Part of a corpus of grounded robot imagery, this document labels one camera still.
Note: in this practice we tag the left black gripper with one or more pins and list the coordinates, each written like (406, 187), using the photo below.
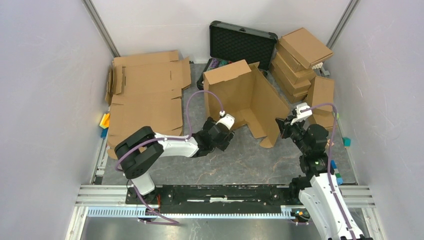
(222, 144)

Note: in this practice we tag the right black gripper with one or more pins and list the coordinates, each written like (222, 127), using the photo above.
(284, 125)

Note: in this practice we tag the brown cardboard box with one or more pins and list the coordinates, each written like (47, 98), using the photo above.
(241, 90)

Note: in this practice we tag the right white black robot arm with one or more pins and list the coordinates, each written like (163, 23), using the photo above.
(318, 189)

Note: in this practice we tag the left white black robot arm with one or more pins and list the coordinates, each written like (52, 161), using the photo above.
(142, 149)

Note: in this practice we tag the low folded cardboard box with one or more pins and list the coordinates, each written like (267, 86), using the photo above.
(326, 120)

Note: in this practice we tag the leaning folded cardboard box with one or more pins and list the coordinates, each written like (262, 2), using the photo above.
(320, 91)

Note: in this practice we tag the teal toy cube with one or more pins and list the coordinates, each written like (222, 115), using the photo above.
(346, 142)

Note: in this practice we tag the stacked folded cardboard boxes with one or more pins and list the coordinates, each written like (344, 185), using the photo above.
(293, 79)

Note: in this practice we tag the white plastic connector piece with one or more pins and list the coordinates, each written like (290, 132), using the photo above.
(320, 70)

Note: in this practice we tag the blue toy blocks stack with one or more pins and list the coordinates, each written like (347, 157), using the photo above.
(336, 172)

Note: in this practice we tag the flat cardboard sheet stack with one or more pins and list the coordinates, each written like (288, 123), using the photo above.
(146, 90)

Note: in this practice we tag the black poker chip case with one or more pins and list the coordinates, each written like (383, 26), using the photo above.
(229, 43)

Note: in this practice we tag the yellow orange toy block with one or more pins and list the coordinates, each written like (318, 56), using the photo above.
(105, 121)

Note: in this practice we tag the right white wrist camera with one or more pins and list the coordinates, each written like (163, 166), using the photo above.
(302, 111)

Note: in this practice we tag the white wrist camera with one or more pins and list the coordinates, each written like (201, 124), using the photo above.
(226, 119)
(302, 111)

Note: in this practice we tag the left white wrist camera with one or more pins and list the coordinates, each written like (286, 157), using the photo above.
(226, 119)

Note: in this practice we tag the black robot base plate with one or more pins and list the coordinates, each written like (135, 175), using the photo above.
(221, 199)

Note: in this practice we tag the aluminium frame rail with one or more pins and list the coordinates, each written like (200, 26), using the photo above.
(355, 196)

